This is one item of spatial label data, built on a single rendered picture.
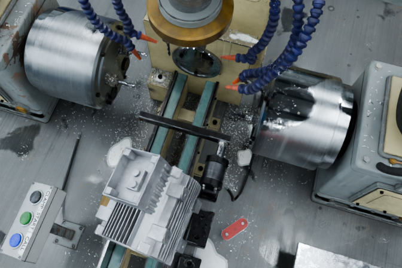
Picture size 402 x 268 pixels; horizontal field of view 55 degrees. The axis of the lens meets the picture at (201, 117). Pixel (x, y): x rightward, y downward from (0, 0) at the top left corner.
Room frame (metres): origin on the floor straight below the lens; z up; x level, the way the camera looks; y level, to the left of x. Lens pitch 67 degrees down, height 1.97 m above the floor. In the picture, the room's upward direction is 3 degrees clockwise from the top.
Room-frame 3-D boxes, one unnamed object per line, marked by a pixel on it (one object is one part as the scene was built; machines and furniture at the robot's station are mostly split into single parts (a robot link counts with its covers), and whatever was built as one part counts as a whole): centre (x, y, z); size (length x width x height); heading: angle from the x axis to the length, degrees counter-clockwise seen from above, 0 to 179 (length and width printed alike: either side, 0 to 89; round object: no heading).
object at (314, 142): (0.41, -0.28, 1.04); 0.41 x 0.25 x 0.25; 76
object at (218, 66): (0.58, 0.02, 1.02); 0.15 x 0.02 x 0.15; 76
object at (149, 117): (0.38, 0.04, 1.01); 0.26 x 0.04 x 0.03; 76
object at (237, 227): (0.15, -0.11, 0.81); 0.09 x 0.03 x 0.02; 126
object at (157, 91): (0.58, 0.13, 0.86); 0.07 x 0.06 x 0.12; 76
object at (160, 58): (0.64, 0.00, 0.97); 0.30 x 0.11 x 0.34; 76
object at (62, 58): (0.58, 0.39, 1.04); 0.37 x 0.25 x 0.25; 76
